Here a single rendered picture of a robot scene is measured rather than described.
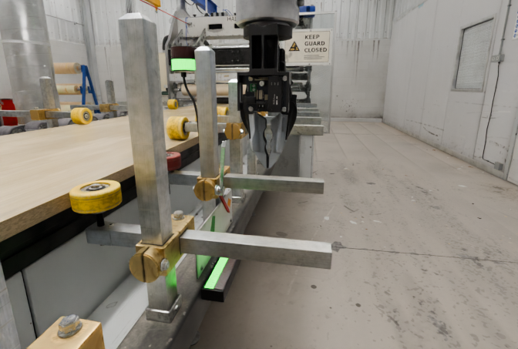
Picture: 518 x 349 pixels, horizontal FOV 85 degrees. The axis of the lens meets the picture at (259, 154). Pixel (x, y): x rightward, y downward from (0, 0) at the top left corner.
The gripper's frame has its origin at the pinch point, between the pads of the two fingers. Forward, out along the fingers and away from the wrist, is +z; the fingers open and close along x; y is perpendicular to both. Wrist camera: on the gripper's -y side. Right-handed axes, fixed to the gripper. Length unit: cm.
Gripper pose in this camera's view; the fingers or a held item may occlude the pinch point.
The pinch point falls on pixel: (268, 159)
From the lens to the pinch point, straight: 47.6
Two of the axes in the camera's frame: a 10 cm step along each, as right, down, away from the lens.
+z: 0.0, 9.7, 2.3
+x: 9.9, 0.4, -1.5
